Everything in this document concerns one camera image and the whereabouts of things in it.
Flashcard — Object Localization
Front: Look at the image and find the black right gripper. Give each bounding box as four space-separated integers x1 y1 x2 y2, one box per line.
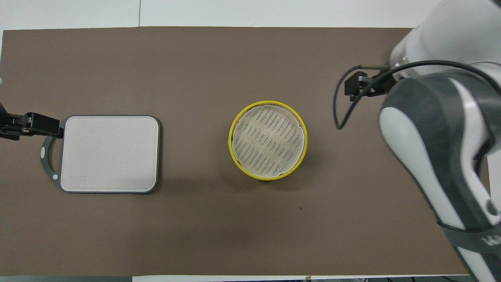
344 70 396 96

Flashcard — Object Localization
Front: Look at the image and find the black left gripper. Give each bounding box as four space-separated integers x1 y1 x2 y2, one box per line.
0 104 64 141

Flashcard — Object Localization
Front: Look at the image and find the white cutting board grey rim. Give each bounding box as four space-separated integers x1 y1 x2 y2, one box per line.
40 115 162 194

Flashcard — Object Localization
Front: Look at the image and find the brown table mat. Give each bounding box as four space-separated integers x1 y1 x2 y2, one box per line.
0 26 492 277

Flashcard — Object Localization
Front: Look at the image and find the yellow bamboo steamer base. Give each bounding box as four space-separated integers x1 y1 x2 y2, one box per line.
231 155 307 182

